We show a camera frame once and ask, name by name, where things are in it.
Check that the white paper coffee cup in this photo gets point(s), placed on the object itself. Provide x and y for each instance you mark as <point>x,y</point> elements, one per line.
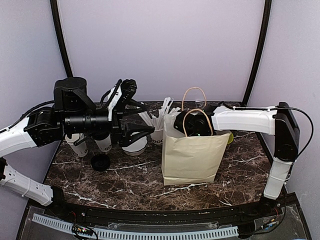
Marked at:
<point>103,142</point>

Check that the stack of black lids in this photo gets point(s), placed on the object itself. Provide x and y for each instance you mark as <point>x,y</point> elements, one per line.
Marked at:
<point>100,162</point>

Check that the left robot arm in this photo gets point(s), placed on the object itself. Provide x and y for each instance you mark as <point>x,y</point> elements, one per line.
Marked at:
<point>46,125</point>

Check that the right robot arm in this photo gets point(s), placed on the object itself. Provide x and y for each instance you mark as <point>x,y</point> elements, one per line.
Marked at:
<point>277,121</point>

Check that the black right frame post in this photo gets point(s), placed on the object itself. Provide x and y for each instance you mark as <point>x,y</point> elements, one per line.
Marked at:
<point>258,53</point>

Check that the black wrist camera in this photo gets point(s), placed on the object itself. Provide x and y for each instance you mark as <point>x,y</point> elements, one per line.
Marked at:
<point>194,125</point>
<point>70,96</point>

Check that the brown paper takeout bag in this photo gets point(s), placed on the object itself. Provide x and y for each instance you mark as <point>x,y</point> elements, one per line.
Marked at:
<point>191,159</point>

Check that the black frame post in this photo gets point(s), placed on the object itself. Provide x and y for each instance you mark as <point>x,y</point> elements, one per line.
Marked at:
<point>60,37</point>
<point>258,53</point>

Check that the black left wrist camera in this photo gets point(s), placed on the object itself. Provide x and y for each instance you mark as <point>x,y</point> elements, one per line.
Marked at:
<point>70,96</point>

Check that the stack of white paper cups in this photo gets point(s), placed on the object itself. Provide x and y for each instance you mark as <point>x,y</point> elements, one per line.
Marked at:
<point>77,144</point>

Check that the lime green bowl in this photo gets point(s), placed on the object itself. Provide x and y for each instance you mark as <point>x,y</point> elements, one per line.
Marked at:
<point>231,138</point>

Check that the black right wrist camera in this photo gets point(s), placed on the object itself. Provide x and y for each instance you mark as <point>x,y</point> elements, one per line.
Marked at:
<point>194,125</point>

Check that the white scalloped bowl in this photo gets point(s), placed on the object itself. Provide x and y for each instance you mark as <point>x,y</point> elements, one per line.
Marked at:
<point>136,148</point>

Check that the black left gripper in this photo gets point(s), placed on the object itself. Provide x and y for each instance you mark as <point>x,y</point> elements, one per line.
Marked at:
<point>124,135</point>

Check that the white paper cup with straws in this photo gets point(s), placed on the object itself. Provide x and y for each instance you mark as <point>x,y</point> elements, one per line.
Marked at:
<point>157,136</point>

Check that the black left frame post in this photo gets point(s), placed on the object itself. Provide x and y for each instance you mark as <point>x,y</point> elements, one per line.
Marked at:
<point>60,37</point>

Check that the wrapped white straw bundle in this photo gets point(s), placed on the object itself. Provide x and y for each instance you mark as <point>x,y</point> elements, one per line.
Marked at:
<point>158,121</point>

